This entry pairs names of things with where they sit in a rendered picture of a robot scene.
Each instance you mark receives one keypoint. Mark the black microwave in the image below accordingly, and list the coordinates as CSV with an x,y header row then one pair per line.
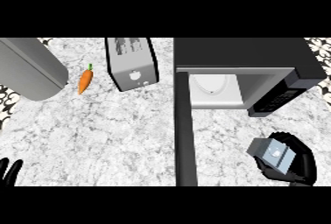
x,y
259,67

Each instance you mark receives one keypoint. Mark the dark grey microwave door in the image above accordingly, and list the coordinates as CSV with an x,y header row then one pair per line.
x,y
185,128

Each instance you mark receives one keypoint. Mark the silver toaster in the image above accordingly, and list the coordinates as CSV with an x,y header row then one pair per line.
x,y
132,64

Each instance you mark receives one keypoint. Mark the pale blue milk carton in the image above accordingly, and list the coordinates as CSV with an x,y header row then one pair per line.
x,y
271,155

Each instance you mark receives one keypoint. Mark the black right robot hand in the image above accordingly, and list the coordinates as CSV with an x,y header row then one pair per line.
x,y
303,163

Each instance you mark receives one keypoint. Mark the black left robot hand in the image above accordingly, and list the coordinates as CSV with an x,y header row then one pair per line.
x,y
9,174

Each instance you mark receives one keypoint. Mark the orange carrot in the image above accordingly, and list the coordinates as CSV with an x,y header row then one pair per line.
x,y
85,80

